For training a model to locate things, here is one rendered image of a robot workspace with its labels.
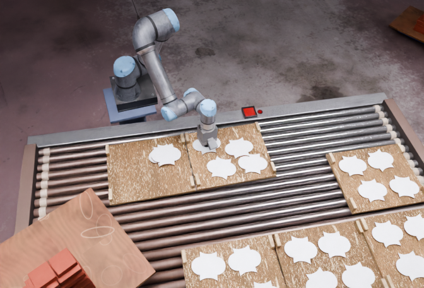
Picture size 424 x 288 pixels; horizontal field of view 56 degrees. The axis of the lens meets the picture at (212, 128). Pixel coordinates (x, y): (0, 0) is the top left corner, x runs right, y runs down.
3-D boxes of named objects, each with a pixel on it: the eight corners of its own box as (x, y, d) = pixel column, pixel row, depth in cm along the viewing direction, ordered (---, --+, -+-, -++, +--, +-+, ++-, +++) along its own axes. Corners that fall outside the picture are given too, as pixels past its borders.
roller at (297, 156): (38, 192, 198) (35, 187, 194) (398, 140, 228) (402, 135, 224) (37, 201, 195) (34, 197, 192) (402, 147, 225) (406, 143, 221)
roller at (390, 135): (38, 184, 201) (35, 179, 197) (394, 133, 231) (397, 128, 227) (38, 192, 199) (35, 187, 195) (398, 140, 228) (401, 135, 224)
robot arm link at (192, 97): (176, 93, 194) (190, 107, 189) (195, 84, 199) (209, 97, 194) (176, 104, 200) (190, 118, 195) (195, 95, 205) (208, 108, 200)
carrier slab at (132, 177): (106, 147, 212) (105, 145, 210) (183, 136, 218) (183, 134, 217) (110, 206, 190) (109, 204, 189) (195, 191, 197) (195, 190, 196)
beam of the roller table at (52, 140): (31, 143, 220) (27, 136, 215) (380, 98, 251) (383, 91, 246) (29, 155, 214) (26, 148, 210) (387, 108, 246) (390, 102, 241)
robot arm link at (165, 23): (127, 63, 231) (144, 11, 182) (149, 54, 237) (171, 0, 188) (137, 81, 230) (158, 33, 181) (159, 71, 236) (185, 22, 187)
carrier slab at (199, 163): (184, 136, 218) (183, 134, 217) (256, 124, 225) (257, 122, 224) (197, 191, 197) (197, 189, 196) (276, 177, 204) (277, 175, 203)
